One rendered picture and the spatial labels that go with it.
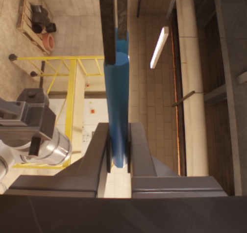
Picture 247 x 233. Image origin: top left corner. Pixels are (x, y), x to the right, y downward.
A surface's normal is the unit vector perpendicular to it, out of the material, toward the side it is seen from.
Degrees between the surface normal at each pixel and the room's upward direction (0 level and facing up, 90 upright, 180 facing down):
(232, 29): 90
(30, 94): 90
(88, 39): 90
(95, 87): 90
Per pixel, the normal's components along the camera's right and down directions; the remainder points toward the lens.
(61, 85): 0.00, -0.17
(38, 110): 0.00, -0.42
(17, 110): 0.86, -0.21
